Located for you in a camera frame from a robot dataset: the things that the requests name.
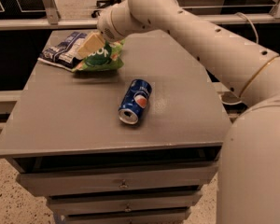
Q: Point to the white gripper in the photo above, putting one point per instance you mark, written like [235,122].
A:
[104,26]

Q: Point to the green chip bag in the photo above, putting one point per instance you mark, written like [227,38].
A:
[104,59]

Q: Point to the blue chip bag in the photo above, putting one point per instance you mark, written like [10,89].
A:
[63,55]

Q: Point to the blue pepsi can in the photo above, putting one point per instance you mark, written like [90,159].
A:
[134,101]

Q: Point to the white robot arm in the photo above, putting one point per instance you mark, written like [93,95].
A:
[248,179]

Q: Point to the grey metal railing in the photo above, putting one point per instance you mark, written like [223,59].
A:
[39,24]

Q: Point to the grey drawer cabinet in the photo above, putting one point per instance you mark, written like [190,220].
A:
[70,122]

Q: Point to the top grey drawer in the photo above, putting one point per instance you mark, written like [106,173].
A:
[118,179]

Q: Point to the grey drawer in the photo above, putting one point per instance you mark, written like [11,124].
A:
[124,203]
[118,179]
[134,217]

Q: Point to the middle grey drawer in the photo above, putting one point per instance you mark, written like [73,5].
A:
[124,203]

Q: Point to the bottom grey drawer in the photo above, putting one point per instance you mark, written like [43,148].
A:
[134,217]

